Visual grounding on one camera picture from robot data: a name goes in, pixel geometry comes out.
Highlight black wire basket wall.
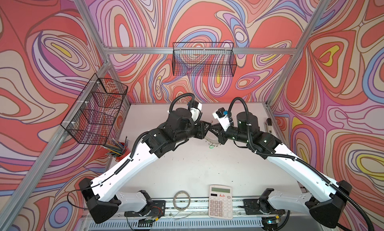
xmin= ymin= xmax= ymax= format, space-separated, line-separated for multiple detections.
xmin=172 ymin=42 xmax=238 ymax=77
xmin=61 ymin=74 xmax=128 ymax=146

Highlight white stapler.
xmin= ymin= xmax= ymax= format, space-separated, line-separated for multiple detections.
xmin=265 ymin=118 xmax=274 ymax=134

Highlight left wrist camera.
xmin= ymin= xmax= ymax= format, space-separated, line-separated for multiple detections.
xmin=188 ymin=101 xmax=203 ymax=123

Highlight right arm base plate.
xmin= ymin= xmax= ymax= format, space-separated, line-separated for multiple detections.
xmin=243 ymin=199 xmax=286 ymax=215

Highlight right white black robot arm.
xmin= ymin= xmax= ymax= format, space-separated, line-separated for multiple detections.
xmin=210 ymin=97 xmax=375 ymax=231

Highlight clear tape roll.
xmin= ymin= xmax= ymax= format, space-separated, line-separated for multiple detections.
xmin=173 ymin=191 xmax=192 ymax=212

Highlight red cup with pens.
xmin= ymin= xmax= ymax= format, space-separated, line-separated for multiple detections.
xmin=101 ymin=138 xmax=128 ymax=161

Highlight metal disc with keyrings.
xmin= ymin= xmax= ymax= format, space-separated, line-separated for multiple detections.
xmin=205 ymin=123 xmax=221 ymax=146

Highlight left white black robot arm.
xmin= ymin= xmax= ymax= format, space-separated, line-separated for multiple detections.
xmin=77 ymin=93 xmax=211 ymax=224

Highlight white desk calculator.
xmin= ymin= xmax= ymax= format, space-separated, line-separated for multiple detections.
xmin=208 ymin=185 xmax=233 ymax=220

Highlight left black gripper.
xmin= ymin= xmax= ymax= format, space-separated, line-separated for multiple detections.
xmin=173 ymin=120 xmax=214 ymax=145

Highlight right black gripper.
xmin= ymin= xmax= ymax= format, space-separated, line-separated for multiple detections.
xmin=210 ymin=122 xmax=251 ymax=145

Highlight black wire basket left wall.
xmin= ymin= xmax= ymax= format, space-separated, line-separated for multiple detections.
xmin=61 ymin=74 xmax=128 ymax=146

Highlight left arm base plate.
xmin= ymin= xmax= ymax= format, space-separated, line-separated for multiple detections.
xmin=124 ymin=200 xmax=166 ymax=218

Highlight black wire basket back wall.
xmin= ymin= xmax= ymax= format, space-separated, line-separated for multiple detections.
xmin=172 ymin=42 xmax=238 ymax=77

